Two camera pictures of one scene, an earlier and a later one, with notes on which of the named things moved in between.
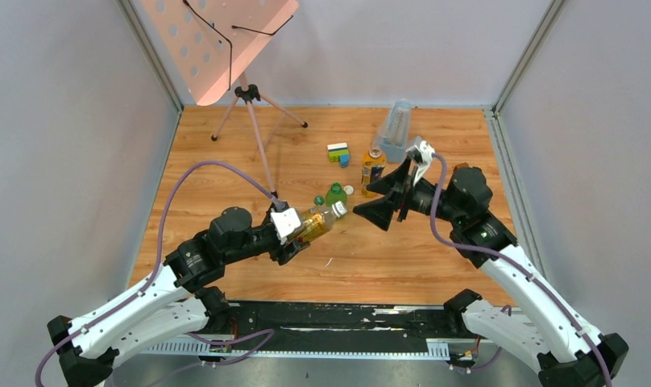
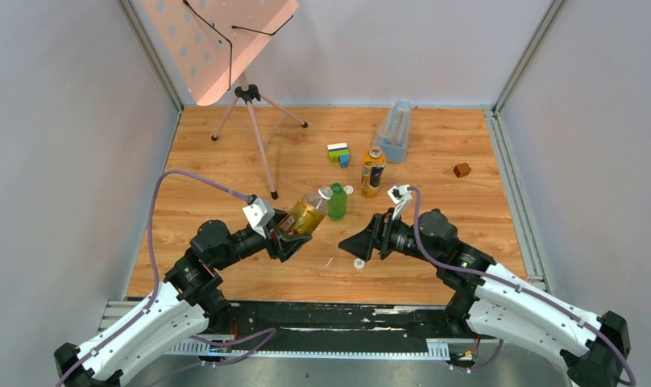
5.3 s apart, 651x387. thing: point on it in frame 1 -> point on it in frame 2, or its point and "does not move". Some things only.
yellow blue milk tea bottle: (373, 166) does not move
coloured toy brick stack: (339, 153) does not move
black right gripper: (379, 212) -> (362, 243)
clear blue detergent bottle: (392, 136) does not move
